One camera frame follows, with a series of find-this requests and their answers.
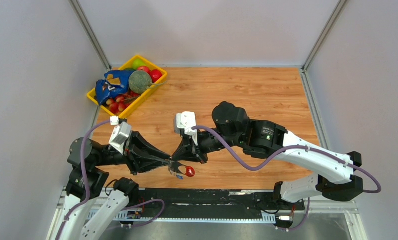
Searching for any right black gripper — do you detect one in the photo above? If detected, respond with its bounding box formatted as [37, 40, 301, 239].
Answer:
[172, 127, 243, 164]

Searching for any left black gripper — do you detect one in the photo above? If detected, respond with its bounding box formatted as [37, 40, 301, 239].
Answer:
[94, 128, 171, 174]

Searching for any metal key holder red handle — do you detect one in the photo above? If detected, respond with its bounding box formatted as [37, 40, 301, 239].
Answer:
[168, 161, 196, 179]

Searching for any key with blue tag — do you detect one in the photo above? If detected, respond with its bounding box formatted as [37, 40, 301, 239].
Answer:
[174, 174, 184, 180]

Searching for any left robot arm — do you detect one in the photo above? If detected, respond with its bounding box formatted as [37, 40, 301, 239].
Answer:
[52, 131, 170, 240]

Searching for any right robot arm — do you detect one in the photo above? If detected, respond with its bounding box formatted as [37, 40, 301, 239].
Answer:
[172, 101, 364, 209]

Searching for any bunch of red cherries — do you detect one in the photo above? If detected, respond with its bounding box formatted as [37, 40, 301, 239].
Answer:
[104, 92, 140, 115]

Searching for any green melon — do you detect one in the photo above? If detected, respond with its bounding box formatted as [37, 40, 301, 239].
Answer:
[128, 70, 153, 95]

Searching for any blue snack bag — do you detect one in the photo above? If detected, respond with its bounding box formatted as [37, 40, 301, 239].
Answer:
[95, 69, 134, 105]

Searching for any yellow plastic bin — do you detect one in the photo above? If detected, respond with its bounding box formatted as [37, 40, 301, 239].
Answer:
[86, 55, 168, 119]

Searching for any red tomato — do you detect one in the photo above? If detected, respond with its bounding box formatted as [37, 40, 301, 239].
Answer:
[149, 69, 163, 83]

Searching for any red apple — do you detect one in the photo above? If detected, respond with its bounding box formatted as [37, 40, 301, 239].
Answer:
[137, 65, 151, 74]

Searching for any green apple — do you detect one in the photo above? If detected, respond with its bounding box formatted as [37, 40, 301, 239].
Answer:
[131, 58, 146, 70]

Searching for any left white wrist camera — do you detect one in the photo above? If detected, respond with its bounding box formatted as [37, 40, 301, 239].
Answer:
[109, 122, 132, 155]

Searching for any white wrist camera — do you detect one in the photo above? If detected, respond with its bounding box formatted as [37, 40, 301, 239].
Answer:
[174, 111, 199, 146]
[109, 122, 132, 155]

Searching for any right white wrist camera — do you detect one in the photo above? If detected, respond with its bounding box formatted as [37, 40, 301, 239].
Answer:
[174, 111, 199, 146]

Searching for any left frame post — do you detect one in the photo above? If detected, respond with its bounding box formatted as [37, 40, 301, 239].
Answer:
[69, 0, 112, 71]

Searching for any frame post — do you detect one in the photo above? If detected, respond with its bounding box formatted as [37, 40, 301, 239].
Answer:
[302, 0, 349, 73]
[69, 0, 112, 71]

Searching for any right frame post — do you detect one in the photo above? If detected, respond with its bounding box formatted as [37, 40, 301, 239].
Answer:
[302, 0, 349, 73]

